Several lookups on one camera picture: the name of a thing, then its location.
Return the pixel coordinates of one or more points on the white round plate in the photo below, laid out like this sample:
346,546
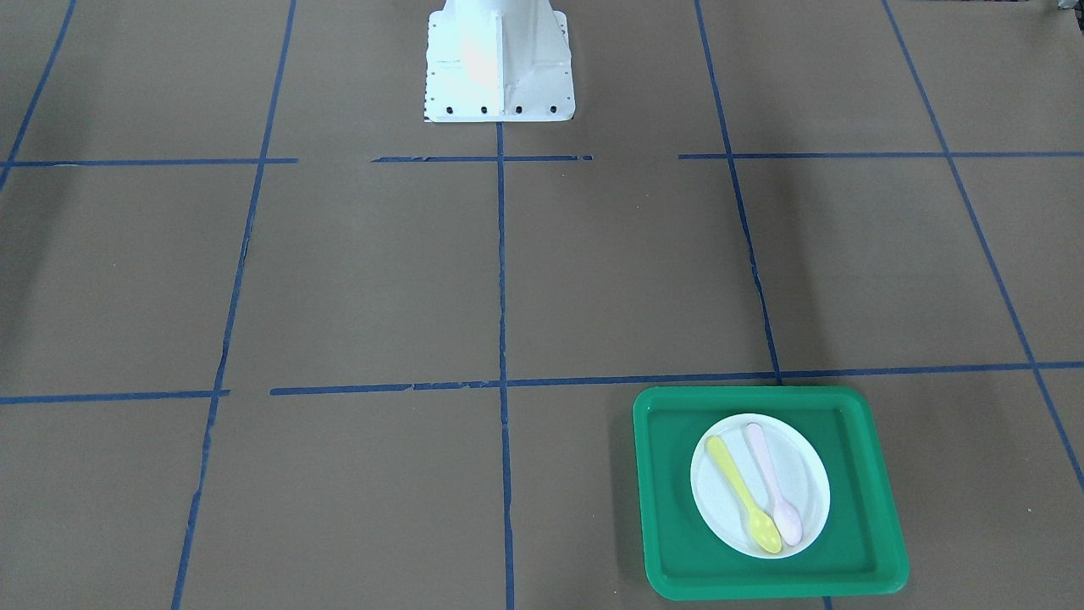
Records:
799,468

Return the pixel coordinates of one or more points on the green plastic tray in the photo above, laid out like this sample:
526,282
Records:
861,550

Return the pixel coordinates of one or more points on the brown paper table cover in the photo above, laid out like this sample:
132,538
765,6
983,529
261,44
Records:
273,341

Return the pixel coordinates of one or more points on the yellow plastic spoon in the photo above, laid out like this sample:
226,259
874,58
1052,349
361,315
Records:
761,528

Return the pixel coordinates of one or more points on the pink plastic spoon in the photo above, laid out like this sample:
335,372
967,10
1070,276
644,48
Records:
782,512

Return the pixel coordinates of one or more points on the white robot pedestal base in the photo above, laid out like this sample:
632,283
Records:
498,61

